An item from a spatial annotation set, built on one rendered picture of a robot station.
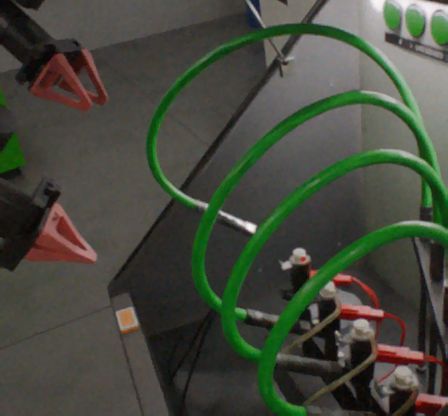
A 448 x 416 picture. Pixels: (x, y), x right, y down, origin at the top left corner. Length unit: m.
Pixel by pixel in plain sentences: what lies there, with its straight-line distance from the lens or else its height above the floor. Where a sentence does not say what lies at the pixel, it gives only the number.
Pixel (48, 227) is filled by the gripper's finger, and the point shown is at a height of 1.30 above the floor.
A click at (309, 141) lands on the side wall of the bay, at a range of 1.10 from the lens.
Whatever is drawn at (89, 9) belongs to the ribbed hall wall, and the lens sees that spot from 7.26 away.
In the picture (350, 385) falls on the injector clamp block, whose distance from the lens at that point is 0.85.
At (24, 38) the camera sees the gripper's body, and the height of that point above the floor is 1.45.
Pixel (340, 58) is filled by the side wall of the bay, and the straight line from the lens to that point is 1.08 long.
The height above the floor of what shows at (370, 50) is 1.39.
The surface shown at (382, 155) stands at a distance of 0.57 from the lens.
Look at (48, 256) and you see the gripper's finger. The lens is 0.68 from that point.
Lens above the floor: 1.61
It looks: 28 degrees down
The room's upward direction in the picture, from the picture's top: 9 degrees counter-clockwise
